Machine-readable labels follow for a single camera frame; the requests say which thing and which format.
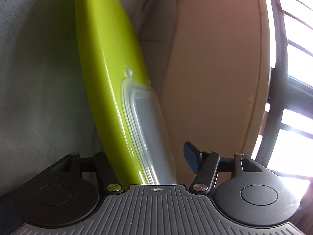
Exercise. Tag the green box lid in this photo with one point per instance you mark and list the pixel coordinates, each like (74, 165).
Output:
(124, 106)

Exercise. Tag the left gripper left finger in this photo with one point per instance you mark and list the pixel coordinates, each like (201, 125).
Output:
(107, 180)

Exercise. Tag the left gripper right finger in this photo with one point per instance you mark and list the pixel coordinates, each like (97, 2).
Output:
(204, 165)

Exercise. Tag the dark metal railing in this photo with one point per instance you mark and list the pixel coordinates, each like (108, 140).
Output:
(284, 143)

